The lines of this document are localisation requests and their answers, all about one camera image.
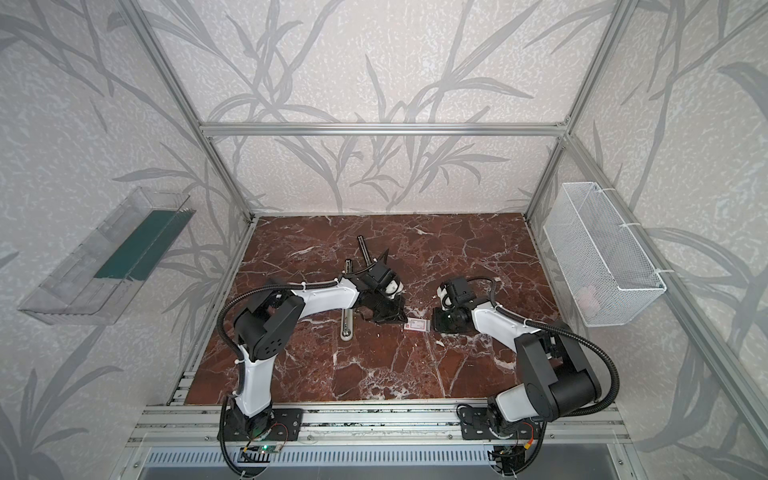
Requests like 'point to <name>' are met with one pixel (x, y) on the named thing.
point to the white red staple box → (417, 324)
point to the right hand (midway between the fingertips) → (434, 315)
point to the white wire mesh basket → (606, 271)
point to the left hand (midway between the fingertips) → (413, 313)
